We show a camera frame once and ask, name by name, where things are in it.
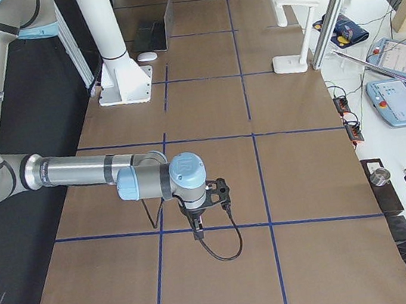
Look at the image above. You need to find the white desk lamp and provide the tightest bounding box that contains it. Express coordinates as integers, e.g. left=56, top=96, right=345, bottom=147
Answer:
left=263, top=0, right=330, bottom=78

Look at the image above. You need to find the grey laptop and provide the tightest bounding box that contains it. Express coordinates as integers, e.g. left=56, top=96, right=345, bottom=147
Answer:
left=132, top=0, right=175, bottom=52

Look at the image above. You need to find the metal cup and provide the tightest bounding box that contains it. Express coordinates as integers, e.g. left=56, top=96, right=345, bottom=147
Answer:
left=369, top=167, right=391, bottom=187

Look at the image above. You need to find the thin rod on stand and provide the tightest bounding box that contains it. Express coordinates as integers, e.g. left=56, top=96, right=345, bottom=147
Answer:
left=331, top=50, right=406, bottom=82

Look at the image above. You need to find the black box under cup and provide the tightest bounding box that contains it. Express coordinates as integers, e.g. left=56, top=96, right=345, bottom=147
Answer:
left=361, top=158, right=404, bottom=216

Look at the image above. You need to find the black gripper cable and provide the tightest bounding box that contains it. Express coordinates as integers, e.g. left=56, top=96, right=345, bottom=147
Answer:
left=192, top=202, right=246, bottom=265

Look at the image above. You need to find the near blue teach pendant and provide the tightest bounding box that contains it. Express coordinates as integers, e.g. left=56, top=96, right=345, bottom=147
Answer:
left=365, top=79, right=406, bottom=128

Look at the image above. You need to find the white computer mouse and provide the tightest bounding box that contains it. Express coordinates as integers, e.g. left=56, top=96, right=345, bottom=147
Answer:
left=137, top=51, right=158, bottom=63

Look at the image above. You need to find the orange black connector strip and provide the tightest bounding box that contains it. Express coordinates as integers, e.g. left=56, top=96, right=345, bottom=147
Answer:
left=333, top=95, right=364, bottom=147

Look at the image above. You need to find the white camera mast with base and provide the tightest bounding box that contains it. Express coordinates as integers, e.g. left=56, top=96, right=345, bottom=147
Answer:
left=76, top=0, right=153, bottom=107

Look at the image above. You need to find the navy space print pouch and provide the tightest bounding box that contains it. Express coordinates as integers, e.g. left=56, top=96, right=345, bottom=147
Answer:
left=330, top=14, right=370, bottom=49

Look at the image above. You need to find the far blue teach pendant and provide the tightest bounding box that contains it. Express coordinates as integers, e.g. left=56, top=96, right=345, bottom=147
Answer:
left=367, top=38, right=406, bottom=76

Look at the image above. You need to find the blue teach pendant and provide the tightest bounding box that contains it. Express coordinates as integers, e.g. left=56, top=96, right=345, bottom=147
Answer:
left=365, top=79, right=406, bottom=128
left=367, top=38, right=406, bottom=76

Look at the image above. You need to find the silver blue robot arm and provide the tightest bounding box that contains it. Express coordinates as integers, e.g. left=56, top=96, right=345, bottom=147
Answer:
left=0, top=0, right=231, bottom=240

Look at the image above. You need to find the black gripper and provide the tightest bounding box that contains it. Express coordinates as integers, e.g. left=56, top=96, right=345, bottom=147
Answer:
left=178, top=178, right=231, bottom=240

